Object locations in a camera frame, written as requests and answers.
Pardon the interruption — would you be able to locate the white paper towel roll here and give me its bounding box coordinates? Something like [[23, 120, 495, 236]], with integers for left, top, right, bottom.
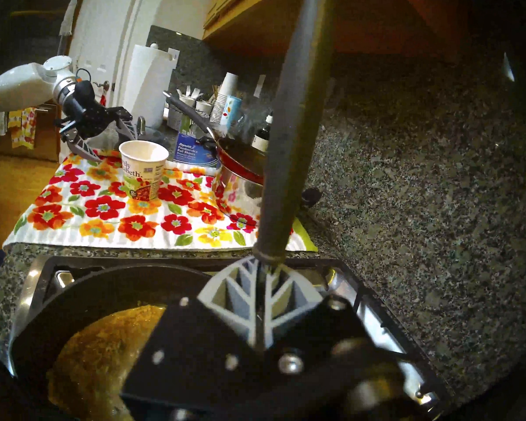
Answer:
[[123, 43, 178, 129]]

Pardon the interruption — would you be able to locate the grey pot lid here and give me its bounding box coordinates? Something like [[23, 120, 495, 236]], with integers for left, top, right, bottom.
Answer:
[[136, 115, 171, 145]]

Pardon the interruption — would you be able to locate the white fringed hanging towel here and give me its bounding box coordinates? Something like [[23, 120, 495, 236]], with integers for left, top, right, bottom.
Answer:
[[59, 0, 83, 37]]

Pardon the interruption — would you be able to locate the shiny steel pot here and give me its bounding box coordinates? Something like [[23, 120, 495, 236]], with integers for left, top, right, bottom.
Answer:
[[213, 168, 323, 219]]

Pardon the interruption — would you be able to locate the white paper oats cup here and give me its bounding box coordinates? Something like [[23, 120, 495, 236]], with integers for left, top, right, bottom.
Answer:
[[119, 140, 169, 201]]

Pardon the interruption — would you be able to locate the floral kitchen towel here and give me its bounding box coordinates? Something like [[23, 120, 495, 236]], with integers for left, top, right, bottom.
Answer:
[[2, 150, 318, 252]]

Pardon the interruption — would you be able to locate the small floral cloth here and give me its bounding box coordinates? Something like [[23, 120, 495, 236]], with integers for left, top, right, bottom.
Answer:
[[7, 108, 38, 150]]

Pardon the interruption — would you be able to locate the white panel door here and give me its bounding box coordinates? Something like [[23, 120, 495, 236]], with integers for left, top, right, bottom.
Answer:
[[68, 0, 158, 118]]

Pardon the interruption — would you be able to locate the red frying pan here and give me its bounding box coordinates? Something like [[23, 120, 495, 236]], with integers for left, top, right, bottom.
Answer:
[[163, 91, 268, 186]]

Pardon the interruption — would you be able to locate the blue foil sheet box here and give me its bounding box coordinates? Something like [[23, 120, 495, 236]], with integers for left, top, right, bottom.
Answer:
[[173, 133, 220, 168]]

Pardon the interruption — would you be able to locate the wooden wall cabinet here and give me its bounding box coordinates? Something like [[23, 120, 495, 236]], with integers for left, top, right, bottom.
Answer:
[[202, 0, 469, 63]]

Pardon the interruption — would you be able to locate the dark grey saucepan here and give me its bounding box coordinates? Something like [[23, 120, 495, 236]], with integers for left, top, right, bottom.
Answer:
[[9, 264, 215, 421]]

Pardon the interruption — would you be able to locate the white paper cup stack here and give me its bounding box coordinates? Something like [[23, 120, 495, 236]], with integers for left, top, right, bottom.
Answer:
[[210, 72, 238, 122]]

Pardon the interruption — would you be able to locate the white cup with wooden sticks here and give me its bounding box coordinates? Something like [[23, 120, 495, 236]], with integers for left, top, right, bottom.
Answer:
[[196, 85, 220, 116]]

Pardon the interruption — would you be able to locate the white cup with plastic forks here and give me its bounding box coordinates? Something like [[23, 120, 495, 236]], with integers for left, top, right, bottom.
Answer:
[[175, 86, 202, 109]]

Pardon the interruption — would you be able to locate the grain mix in saucepan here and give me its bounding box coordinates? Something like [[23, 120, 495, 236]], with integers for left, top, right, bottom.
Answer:
[[47, 305, 167, 421]]

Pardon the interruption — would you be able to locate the black handled metal spoon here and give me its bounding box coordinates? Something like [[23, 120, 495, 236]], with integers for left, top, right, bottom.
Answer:
[[252, 0, 334, 267]]

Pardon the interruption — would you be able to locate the dark bottle white cap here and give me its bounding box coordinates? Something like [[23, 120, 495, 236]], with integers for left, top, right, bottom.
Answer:
[[251, 113, 273, 153]]

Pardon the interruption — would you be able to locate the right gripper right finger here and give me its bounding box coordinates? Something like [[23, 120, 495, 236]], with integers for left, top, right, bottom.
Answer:
[[263, 264, 404, 407]]

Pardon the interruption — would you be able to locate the stainless gas cooktop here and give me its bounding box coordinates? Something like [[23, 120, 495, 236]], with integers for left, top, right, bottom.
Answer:
[[0, 253, 448, 421]]

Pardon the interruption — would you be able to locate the wooden cabinet with hung cloths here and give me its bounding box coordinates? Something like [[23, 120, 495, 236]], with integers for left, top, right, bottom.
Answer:
[[0, 102, 62, 162]]

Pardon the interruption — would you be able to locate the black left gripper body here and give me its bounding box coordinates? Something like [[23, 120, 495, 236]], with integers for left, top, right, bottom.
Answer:
[[55, 80, 134, 138]]

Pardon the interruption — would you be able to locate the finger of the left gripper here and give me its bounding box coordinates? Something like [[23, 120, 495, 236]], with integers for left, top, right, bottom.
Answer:
[[115, 117, 137, 141], [60, 128, 100, 162]]

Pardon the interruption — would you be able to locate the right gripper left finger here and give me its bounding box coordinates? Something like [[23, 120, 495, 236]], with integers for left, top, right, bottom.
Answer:
[[121, 256, 266, 407]]

